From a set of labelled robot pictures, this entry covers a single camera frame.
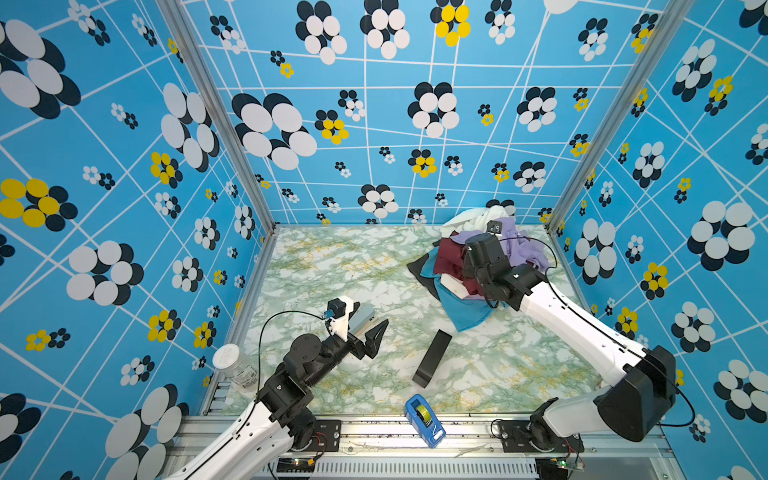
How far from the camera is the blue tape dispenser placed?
0.72m

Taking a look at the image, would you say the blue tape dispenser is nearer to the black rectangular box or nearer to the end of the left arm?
the black rectangular box

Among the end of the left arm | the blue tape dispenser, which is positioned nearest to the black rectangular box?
the blue tape dispenser
